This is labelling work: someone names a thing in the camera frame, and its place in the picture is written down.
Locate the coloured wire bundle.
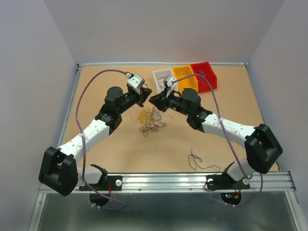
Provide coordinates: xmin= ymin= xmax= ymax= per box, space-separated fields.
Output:
xmin=131 ymin=105 xmax=174 ymax=137

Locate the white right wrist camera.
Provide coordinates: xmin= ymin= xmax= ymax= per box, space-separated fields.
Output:
xmin=163 ymin=75 xmax=177 ymax=98

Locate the aluminium mounting rail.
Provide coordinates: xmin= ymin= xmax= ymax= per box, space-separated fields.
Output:
xmin=38 ymin=171 xmax=296 ymax=193

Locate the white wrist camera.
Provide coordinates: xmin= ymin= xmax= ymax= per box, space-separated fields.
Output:
xmin=163 ymin=75 xmax=177 ymax=98
xmin=125 ymin=72 xmax=145 ymax=95

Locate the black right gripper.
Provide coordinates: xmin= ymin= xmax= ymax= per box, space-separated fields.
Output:
xmin=148 ymin=88 xmax=191 ymax=117

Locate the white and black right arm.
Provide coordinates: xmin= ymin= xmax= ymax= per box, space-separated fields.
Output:
xmin=149 ymin=89 xmax=283 ymax=191

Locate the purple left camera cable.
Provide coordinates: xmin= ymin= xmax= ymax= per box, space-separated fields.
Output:
xmin=75 ymin=69 xmax=132 ymax=211

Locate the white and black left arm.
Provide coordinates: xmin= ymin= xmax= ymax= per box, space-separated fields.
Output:
xmin=38 ymin=87 xmax=152 ymax=196

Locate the red plastic bin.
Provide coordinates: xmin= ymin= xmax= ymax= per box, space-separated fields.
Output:
xmin=191 ymin=62 xmax=218 ymax=93

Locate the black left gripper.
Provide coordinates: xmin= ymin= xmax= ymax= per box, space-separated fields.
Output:
xmin=117 ymin=87 xmax=152 ymax=115

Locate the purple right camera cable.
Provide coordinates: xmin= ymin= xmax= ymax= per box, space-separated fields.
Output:
xmin=172 ymin=74 xmax=263 ymax=207

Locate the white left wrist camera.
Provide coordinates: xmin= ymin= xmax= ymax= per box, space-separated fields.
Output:
xmin=125 ymin=72 xmax=145 ymax=95

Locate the purple camera cable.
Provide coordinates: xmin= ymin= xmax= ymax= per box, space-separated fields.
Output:
xmin=172 ymin=74 xmax=263 ymax=207
xmin=75 ymin=69 xmax=132 ymax=211

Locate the white plastic bin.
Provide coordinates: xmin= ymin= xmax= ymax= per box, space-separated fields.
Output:
xmin=153 ymin=68 xmax=174 ymax=93

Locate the yellow plastic bin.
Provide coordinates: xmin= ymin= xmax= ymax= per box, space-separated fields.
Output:
xmin=171 ymin=65 xmax=199 ymax=93

